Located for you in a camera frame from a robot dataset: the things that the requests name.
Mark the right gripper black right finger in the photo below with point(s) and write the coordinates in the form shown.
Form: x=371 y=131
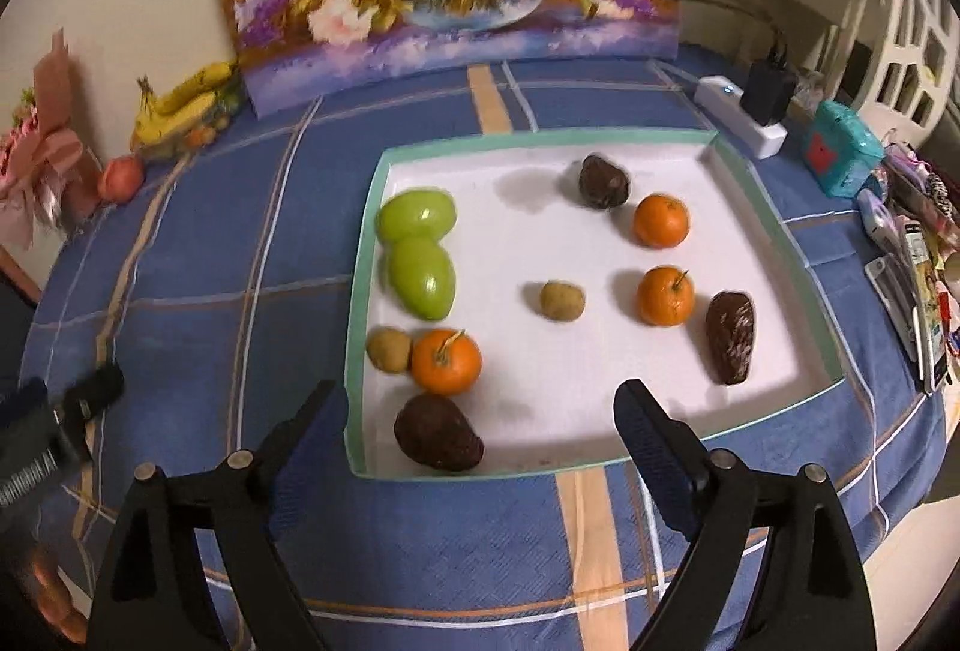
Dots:
x=810 y=593

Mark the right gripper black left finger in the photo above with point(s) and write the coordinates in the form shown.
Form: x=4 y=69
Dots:
x=152 y=591

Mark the dark brown avocado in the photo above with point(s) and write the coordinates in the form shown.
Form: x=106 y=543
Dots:
x=730 y=328
x=431 y=430
x=601 y=184

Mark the orange tangerine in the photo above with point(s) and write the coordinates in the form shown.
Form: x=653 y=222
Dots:
x=447 y=362
x=661 y=221
x=665 y=297

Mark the tan kiwi fruit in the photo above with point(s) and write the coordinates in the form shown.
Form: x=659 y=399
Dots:
x=561 y=301

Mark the green mango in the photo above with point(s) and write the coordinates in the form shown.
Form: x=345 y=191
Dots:
x=422 y=276
x=424 y=212

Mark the pink flower bouquet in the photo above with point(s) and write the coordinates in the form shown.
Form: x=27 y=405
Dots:
x=49 y=175

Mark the red apple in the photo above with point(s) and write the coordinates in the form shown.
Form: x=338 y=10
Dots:
x=121 y=179

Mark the yellow banana bunch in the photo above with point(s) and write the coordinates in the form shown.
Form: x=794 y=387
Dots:
x=180 y=107

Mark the white handheld device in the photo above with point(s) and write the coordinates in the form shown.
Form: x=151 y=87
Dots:
x=877 y=222

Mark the packaged items pile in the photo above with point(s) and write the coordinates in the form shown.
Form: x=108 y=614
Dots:
x=913 y=284

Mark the white tray with green rim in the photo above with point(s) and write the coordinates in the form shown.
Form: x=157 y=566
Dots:
x=544 y=399

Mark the teal toy box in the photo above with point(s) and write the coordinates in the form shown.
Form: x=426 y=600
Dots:
x=840 y=150

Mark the white power strip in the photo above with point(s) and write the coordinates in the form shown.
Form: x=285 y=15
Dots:
x=721 y=97

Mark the black power adapter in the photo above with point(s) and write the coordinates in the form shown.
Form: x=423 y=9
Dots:
x=770 y=89

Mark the white lattice chair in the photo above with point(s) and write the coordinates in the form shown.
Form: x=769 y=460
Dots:
x=907 y=85

